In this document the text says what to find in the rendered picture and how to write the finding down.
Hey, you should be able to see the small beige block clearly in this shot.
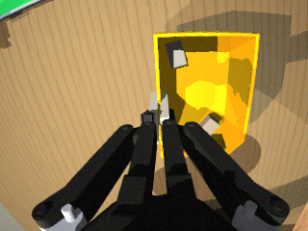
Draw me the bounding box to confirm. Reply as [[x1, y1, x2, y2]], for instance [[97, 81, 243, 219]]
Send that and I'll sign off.
[[199, 114, 220, 136]]

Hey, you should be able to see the yellow bin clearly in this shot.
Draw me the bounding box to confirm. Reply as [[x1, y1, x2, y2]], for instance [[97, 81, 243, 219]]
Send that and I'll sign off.
[[153, 31, 260, 158]]

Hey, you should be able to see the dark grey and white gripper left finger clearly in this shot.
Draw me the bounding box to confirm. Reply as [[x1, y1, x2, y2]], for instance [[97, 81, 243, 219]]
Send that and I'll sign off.
[[32, 92, 159, 231]]

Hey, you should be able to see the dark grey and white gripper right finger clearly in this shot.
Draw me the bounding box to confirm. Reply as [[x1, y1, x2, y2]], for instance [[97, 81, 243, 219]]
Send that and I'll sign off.
[[160, 92, 290, 231]]

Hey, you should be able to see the light grey block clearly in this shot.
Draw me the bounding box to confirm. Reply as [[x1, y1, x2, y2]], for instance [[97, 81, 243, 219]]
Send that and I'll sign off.
[[165, 40, 187, 68]]

